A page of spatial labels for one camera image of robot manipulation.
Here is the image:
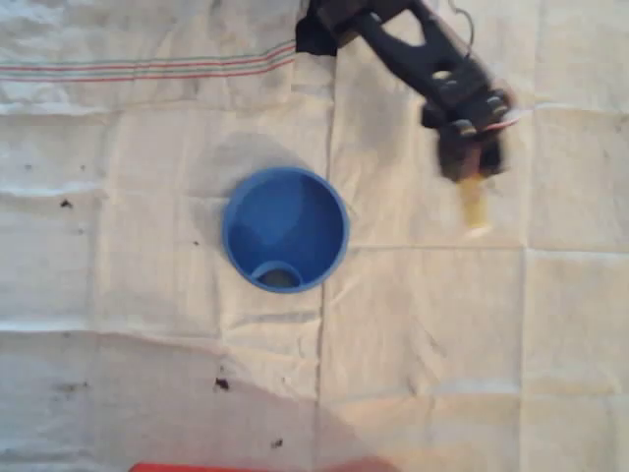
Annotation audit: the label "yellow rectangular block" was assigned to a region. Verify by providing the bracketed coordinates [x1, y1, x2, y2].
[457, 175, 493, 241]

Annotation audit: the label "blue plastic cup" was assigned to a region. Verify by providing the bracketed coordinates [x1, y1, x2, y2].
[220, 165, 351, 295]

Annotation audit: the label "black camera cable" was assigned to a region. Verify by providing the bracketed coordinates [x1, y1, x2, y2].
[447, 0, 477, 56]

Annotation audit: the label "white cloth with coloured stripes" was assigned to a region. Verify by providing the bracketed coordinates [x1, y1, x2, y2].
[0, 0, 629, 472]

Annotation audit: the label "red flat object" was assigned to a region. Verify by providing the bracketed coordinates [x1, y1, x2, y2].
[128, 460, 394, 472]

